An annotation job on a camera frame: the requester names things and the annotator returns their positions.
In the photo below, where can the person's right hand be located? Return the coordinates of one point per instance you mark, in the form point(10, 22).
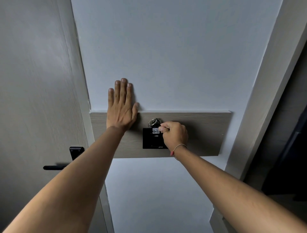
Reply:
point(175, 138)

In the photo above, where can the person's left hand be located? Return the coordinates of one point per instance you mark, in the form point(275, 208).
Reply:
point(120, 112)

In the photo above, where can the person's right fingers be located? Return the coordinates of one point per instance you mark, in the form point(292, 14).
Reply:
point(164, 127)

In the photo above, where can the person's left little finger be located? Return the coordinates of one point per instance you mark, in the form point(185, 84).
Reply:
point(110, 97)

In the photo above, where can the person's left thumb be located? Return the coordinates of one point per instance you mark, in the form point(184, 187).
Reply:
point(135, 110)

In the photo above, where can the person's left middle finger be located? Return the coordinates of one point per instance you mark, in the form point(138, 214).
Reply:
point(123, 90)

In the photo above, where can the key tag with white label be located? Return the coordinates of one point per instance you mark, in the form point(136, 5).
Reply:
point(156, 131)

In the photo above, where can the person's right forearm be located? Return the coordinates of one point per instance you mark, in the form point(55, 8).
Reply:
point(237, 192)

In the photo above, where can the person's left forearm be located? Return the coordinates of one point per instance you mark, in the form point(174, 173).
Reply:
point(69, 184)

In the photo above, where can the grey door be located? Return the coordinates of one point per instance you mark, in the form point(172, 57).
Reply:
point(40, 96)

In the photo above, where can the black key card switch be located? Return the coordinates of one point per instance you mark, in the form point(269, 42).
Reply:
point(153, 141)

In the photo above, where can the wooden wall panel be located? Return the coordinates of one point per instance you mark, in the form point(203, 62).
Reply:
point(199, 134)

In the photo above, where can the grey door frame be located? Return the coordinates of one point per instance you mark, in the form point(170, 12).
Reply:
point(261, 91)

